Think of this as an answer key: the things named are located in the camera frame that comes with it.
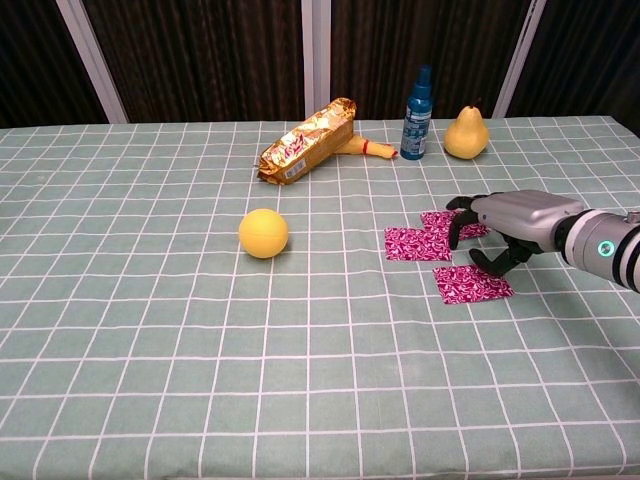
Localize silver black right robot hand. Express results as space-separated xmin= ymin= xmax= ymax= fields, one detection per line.
xmin=445 ymin=189 xmax=585 ymax=277

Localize golden foil snack package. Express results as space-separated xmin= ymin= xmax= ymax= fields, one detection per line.
xmin=256 ymin=96 xmax=358 ymax=186

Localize white divider post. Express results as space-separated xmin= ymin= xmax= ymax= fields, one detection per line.
xmin=54 ymin=0 xmax=130 ymax=125
xmin=492 ymin=0 xmax=549 ymax=119
xmin=300 ymin=0 xmax=335 ymax=122

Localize yellow ball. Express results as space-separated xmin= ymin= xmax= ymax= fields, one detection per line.
xmin=238 ymin=208 xmax=290 ymax=260

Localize yellow pear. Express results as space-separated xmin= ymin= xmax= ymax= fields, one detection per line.
xmin=444 ymin=97 xmax=491 ymax=161

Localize green checked tablecloth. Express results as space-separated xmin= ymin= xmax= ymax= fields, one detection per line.
xmin=0 ymin=116 xmax=640 ymax=480

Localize dark fabric divider panel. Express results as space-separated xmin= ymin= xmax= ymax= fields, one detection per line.
xmin=329 ymin=0 xmax=531 ymax=120
xmin=507 ymin=0 xmax=640 ymax=136
xmin=82 ymin=0 xmax=306 ymax=124
xmin=0 ymin=0 xmax=109 ymax=129

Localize yellow rubber chicken toy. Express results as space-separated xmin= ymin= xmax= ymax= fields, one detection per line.
xmin=335 ymin=134 xmax=401 ymax=161

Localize blue spray bottle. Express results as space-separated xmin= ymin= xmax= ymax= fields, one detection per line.
xmin=399 ymin=64 xmax=434 ymax=162

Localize pink patterned packet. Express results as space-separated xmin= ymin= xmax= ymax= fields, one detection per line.
xmin=432 ymin=263 xmax=516 ymax=305
xmin=419 ymin=209 xmax=490 ymax=242
xmin=383 ymin=225 xmax=454 ymax=263

